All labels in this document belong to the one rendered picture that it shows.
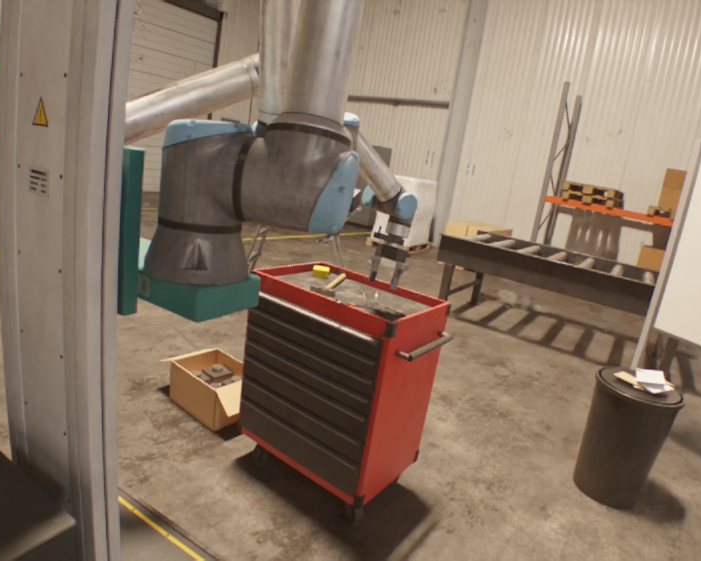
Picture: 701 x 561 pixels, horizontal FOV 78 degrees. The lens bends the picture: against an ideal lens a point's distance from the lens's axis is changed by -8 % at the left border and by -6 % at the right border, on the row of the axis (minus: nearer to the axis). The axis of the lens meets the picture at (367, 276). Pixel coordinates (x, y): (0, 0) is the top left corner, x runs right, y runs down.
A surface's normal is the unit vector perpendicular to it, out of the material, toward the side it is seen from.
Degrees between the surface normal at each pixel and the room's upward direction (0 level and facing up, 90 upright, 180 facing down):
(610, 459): 94
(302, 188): 90
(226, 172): 80
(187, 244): 70
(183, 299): 90
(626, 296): 90
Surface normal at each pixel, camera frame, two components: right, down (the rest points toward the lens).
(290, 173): -0.05, 0.05
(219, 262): 0.68, -0.07
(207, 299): 0.87, 0.25
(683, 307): -0.86, -0.01
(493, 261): -0.53, 0.11
